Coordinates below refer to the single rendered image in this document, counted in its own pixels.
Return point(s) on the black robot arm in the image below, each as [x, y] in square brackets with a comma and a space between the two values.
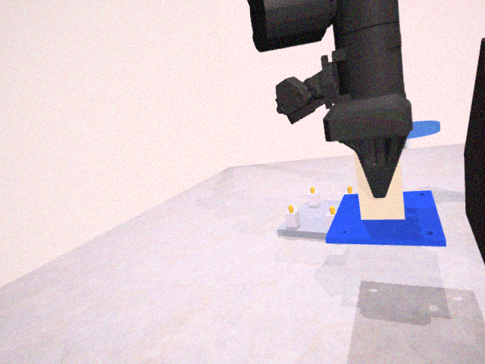
[281, 24]

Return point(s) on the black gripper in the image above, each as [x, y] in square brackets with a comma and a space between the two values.
[374, 116]

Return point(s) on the blue board with square handle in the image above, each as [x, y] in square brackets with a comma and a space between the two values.
[401, 218]

